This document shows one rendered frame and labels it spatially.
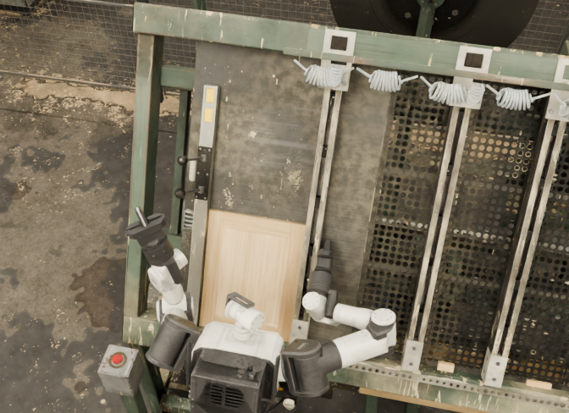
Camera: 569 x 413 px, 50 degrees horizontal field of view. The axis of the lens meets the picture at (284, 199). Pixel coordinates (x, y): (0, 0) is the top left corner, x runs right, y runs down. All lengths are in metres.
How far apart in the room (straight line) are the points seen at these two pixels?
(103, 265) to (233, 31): 2.14
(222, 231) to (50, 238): 1.97
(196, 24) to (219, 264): 0.89
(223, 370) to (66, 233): 2.45
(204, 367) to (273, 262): 0.64
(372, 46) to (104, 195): 2.63
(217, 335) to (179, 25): 1.03
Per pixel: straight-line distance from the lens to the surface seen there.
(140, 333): 2.56
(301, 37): 2.07
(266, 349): 1.90
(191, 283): 2.40
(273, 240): 2.29
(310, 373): 1.90
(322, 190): 2.15
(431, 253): 2.25
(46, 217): 4.24
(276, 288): 2.36
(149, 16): 2.19
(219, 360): 1.85
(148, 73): 2.25
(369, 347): 1.94
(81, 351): 3.58
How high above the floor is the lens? 3.03
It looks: 48 degrees down
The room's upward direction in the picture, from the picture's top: 2 degrees clockwise
